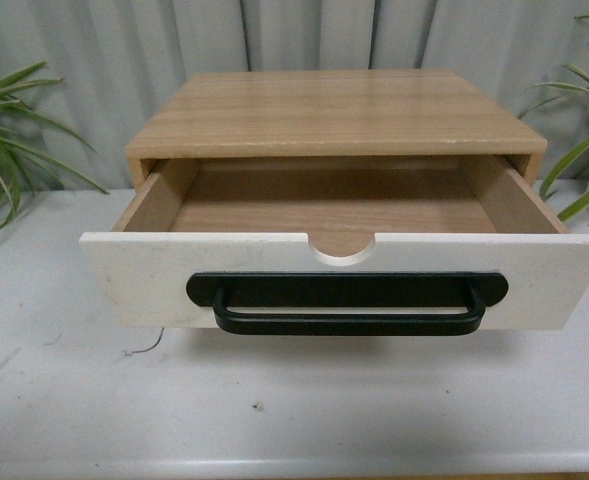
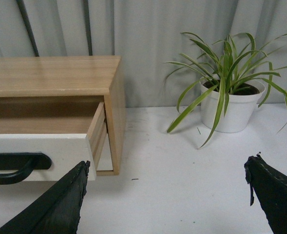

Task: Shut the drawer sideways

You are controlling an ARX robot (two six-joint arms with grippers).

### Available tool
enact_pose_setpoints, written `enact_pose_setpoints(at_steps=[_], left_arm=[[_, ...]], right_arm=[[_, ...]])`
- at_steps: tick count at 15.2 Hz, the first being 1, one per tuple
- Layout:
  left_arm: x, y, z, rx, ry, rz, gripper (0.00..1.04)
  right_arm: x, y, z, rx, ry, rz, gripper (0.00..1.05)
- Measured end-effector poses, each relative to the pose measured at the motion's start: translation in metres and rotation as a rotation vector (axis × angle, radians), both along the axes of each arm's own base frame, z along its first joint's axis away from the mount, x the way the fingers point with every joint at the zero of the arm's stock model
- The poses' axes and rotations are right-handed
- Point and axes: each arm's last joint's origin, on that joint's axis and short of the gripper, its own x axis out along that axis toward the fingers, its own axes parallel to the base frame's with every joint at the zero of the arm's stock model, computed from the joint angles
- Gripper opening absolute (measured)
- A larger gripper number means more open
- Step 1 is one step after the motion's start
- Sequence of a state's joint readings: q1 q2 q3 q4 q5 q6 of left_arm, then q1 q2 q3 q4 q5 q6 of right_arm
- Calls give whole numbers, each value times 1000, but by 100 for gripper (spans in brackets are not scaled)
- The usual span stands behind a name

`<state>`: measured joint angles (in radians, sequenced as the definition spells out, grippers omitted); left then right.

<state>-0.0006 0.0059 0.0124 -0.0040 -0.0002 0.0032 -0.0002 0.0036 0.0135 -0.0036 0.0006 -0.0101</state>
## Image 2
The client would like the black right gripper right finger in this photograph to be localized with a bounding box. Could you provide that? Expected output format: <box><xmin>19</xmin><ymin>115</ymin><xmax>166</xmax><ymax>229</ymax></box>
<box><xmin>244</xmin><ymin>154</ymin><xmax>287</xmax><ymax>234</ymax></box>

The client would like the grey curtain backdrop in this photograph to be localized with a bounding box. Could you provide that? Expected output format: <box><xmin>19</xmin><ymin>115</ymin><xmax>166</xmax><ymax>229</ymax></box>
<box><xmin>0</xmin><ymin>0</ymin><xmax>287</xmax><ymax>107</ymax></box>

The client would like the black drawer handle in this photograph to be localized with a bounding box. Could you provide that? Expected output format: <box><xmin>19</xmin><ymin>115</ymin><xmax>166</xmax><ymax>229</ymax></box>
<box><xmin>0</xmin><ymin>152</ymin><xmax>52</xmax><ymax>185</ymax></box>

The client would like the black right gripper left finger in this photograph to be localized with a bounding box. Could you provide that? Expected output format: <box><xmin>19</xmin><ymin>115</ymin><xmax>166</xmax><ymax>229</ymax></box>
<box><xmin>0</xmin><ymin>161</ymin><xmax>91</xmax><ymax>234</ymax></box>

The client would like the white front wooden drawer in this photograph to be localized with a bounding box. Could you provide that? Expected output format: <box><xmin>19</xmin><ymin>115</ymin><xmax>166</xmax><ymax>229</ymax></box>
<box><xmin>0</xmin><ymin>101</ymin><xmax>109</xmax><ymax>185</ymax></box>

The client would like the green spider plant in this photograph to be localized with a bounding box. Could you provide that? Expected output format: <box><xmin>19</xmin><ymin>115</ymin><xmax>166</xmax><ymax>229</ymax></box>
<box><xmin>167</xmin><ymin>32</ymin><xmax>287</xmax><ymax>142</ymax></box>

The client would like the white plant pot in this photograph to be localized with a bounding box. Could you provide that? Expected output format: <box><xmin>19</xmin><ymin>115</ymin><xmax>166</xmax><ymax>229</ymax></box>
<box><xmin>201</xmin><ymin>80</ymin><xmax>266</xmax><ymax>133</ymax></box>

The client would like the light wooden drawer cabinet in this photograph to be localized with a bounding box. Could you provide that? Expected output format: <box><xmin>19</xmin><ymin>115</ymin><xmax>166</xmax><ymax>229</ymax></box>
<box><xmin>0</xmin><ymin>56</ymin><xmax>126</xmax><ymax>176</ymax></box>

